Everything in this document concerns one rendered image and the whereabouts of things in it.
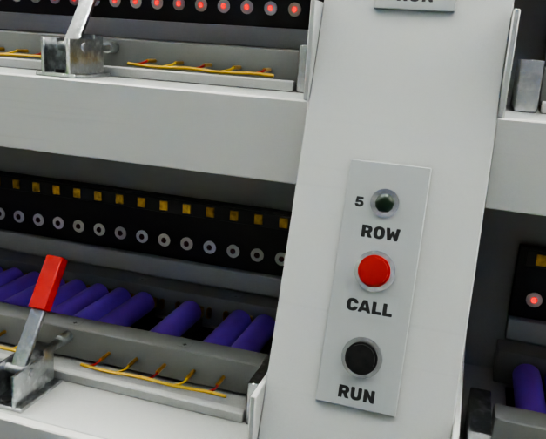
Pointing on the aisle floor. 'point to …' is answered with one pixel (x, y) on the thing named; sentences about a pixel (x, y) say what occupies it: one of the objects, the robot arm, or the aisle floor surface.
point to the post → (356, 37)
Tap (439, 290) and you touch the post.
